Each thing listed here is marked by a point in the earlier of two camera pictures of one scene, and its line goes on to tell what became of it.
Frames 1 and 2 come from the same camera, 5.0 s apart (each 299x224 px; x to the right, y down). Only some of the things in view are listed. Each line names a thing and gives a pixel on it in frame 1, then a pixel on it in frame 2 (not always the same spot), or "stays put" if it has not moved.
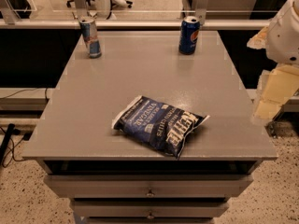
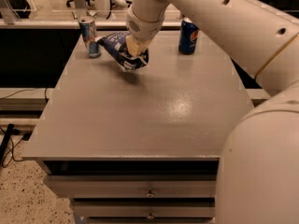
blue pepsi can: x=189 y=34 stays put
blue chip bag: x=156 y=125 to x=116 y=45
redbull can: x=89 y=29 stays put
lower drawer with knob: x=149 y=208 stays put
